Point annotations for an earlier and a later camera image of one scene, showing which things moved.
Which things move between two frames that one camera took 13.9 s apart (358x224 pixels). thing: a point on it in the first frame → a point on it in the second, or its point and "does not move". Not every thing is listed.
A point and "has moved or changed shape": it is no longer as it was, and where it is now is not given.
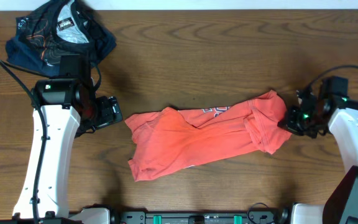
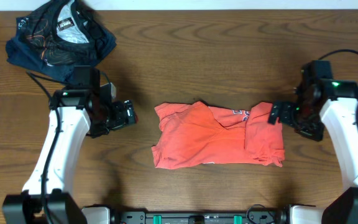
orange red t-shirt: [168, 140] has moved or changed shape
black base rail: [279, 216] does not move
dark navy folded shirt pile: [45, 32] does not move
